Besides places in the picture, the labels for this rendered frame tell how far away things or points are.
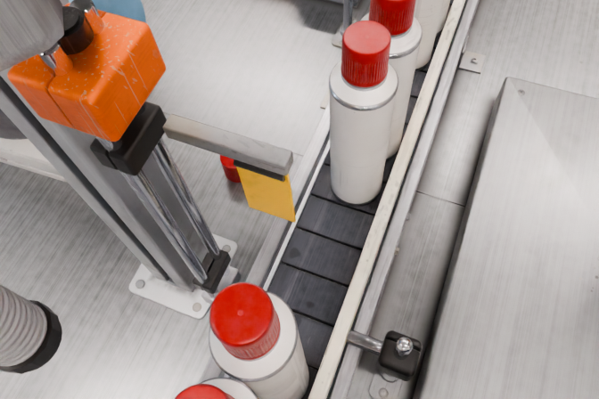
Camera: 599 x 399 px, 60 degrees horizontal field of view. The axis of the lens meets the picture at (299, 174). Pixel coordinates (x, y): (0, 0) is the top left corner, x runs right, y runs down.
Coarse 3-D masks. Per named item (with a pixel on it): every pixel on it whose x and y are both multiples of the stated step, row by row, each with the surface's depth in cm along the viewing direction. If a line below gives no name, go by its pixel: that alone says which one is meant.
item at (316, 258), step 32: (416, 96) 58; (320, 192) 52; (320, 224) 51; (352, 224) 50; (288, 256) 49; (320, 256) 49; (352, 256) 49; (288, 288) 48; (320, 288) 47; (320, 320) 46; (320, 352) 45
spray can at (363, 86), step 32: (352, 32) 35; (384, 32) 35; (352, 64) 35; (384, 64) 36; (352, 96) 38; (384, 96) 38; (352, 128) 40; (384, 128) 41; (352, 160) 44; (384, 160) 47; (352, 192) 49
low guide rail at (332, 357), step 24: (456, 0) 60; (456, 24) 59; (432, 72) 55; (408, 144) 50; (384, 192) 48; (384, 216) 47; (360, 264) 45; (360, 288) 44; (336, 336) 42; (336, 360) 41
